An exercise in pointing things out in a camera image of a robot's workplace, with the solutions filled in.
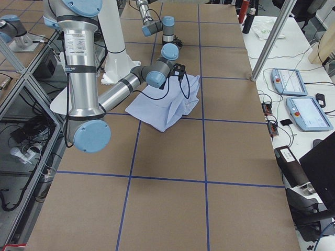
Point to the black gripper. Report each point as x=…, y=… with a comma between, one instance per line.
x=162, y=86

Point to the light blue striped shirt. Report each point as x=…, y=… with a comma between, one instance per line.
x=163, y=108

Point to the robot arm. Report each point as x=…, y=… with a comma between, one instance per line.
x=151, y=26
x=84, y=125

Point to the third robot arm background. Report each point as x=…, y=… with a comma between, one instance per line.
x=15, y=34

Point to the black water bottle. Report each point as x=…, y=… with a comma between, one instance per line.
x=248, y=21

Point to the red cylinder bottle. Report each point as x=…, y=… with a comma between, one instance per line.
x=243, y=10

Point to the orange terminal block strip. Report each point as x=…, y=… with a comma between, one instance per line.
x=271, y=120

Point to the upper blue teach pendant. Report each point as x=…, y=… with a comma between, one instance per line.
x=288, y=82

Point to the blue teach pendant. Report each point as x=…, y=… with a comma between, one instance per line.
x=307, y=114
x=288, y=82

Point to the small black square pad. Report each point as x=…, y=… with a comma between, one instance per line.
x=286, y=122

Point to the white plastic chair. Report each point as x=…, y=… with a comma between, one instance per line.
x=59, y=104

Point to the lower blue teach pendant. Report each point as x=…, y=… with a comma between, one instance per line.
x=307, y=114

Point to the brown cylinder white label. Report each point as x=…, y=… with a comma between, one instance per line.
x=290, y=166

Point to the black monitor near right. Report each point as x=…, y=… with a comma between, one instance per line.
x=318, y=165

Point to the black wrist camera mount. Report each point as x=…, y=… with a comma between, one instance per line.
x=179, y=71
x=178, y=42

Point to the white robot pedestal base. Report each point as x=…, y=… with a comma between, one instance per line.
x=118, y=63

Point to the aluminium frame post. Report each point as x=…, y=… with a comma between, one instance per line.
x=285, y=11

